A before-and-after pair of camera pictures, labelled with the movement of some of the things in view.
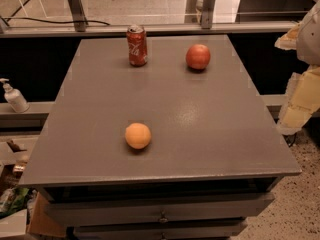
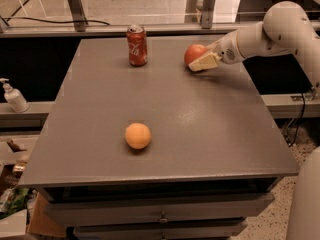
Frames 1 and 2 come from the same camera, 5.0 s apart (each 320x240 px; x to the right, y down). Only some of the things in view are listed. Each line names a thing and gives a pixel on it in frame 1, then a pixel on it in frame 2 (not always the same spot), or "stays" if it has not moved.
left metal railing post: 76,7 stays
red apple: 198,56 stays
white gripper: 310,40 to 227,51
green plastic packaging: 11,200 stays
